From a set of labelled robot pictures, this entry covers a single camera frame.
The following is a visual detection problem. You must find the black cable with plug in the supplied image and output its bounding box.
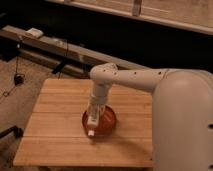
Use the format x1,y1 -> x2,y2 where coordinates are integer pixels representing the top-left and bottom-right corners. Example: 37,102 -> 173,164
0,35 -> 26,98

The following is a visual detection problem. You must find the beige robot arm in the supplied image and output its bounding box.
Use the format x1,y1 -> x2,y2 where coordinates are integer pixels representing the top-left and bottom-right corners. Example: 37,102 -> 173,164
86,63 -> 213,171

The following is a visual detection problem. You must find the wooden shelf ledge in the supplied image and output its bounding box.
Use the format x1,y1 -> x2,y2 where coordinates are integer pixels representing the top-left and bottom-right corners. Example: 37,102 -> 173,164
46,0 -> 213,36

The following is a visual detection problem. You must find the white plastic bottle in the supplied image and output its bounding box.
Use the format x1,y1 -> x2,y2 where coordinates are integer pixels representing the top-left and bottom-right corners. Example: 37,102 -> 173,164
87,105 -> 100,137

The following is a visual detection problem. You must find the black caster leg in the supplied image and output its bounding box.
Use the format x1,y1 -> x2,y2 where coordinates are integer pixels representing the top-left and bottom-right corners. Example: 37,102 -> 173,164
0,126 -> 23,139

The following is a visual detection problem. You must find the white box on beam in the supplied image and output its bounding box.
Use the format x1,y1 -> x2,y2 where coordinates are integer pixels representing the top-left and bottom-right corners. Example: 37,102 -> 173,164
26,28 -> 43,38

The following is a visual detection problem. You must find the orange ceramic bowl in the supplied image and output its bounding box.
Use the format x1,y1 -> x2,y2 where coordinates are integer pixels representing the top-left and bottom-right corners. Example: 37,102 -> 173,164
82,105 -> 117,137

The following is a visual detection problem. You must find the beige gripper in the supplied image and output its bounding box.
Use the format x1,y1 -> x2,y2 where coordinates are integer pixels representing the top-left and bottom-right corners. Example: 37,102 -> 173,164
86,83 -> 111,121

